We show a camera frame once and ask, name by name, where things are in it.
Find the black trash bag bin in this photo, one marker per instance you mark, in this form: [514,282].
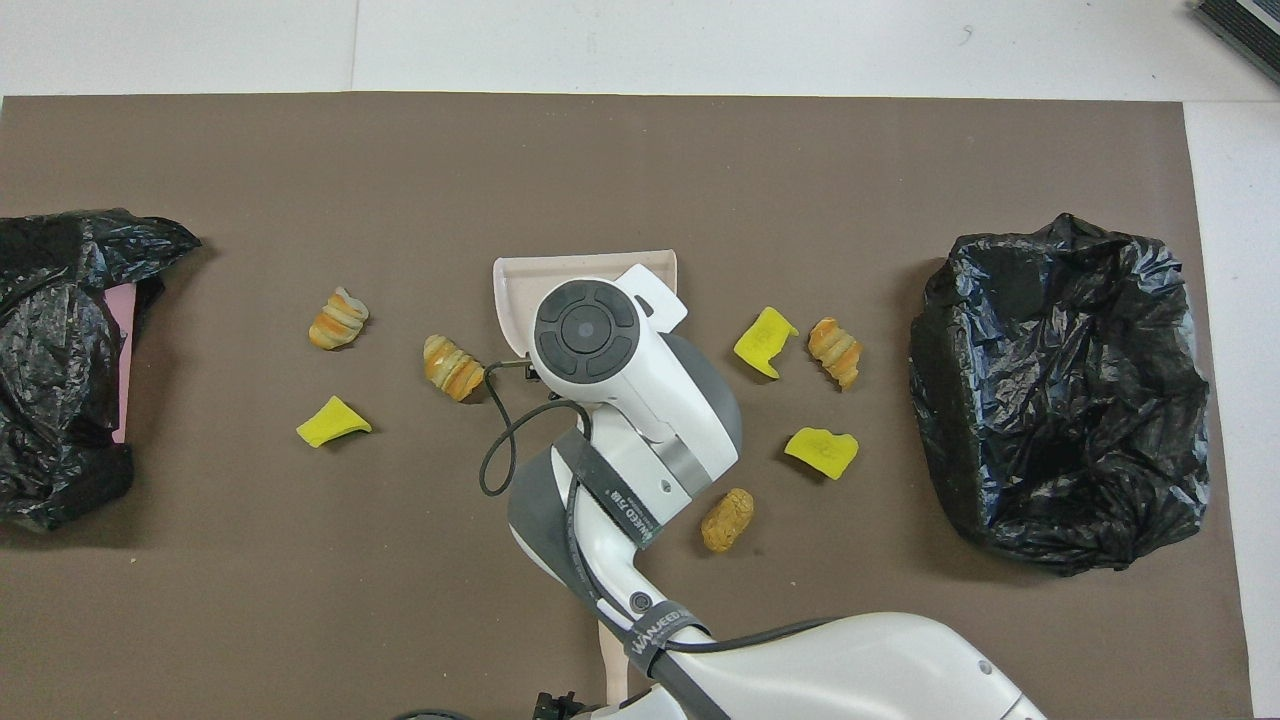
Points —
[50,400]
[1000,420]

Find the brown table mat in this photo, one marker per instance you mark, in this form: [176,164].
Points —
[640,180]

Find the dark ribbed box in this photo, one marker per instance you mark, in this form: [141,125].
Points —
[1245,30]

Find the beige brush black bristles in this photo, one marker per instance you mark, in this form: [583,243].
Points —
[611,665]

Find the yellow green sponge piece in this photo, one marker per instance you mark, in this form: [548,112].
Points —
[822,451]
[765,341]
[333,422]

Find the brown toy bread roll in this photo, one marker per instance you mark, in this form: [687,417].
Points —
[727,519]

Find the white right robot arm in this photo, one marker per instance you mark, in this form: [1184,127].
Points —
[650,400]

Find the striped toy croissant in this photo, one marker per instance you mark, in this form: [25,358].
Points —
[456,368]
[338,318]
[835,351]

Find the pink plastic bin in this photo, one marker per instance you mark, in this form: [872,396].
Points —
[122,380]

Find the beige plastic dustpan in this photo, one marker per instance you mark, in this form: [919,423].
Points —
[520,275]

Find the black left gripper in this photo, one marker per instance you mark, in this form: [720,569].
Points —
[565,708]

